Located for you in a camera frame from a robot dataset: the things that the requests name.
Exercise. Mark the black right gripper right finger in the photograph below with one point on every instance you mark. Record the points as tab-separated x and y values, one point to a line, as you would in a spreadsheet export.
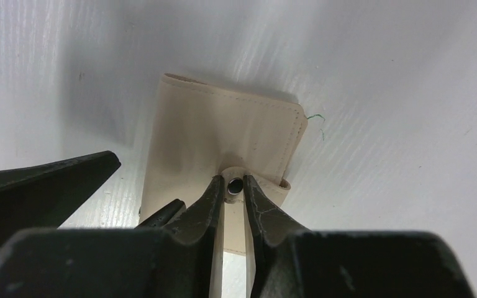
292	261

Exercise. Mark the beige leather card holder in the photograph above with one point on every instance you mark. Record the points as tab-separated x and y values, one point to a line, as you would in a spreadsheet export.
201	130

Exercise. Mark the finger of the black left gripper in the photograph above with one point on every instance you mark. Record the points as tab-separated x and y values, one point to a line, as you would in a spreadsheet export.
164	215
46	195

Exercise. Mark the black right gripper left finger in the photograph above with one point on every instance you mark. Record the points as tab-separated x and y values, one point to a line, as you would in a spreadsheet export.
180	259

